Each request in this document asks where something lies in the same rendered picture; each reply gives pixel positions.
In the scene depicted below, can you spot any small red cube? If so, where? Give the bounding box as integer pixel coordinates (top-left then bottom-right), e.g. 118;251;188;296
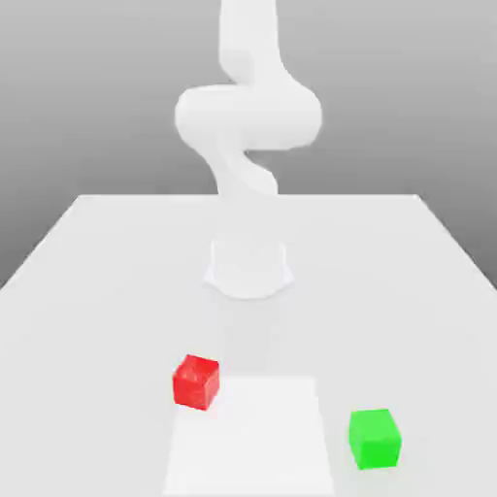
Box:
172;353;221;412

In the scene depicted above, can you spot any small green cube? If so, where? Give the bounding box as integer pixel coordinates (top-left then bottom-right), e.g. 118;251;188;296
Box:
348;408;403;472

